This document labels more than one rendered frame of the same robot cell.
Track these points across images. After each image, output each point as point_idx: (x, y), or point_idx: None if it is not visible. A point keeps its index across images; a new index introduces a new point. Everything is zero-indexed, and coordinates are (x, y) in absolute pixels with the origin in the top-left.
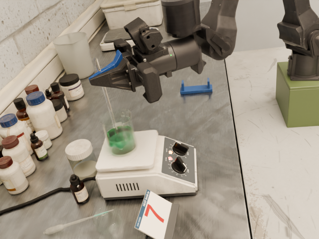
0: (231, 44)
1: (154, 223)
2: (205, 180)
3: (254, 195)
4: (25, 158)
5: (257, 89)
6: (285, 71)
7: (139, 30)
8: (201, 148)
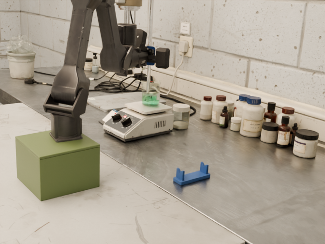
0: (99, 60)
1: (110, 116)
2: (105, 136)
3: None
4: (213, 110)
5: (126, 191)
6: (84, 136)
7: None
8: (125, 145)
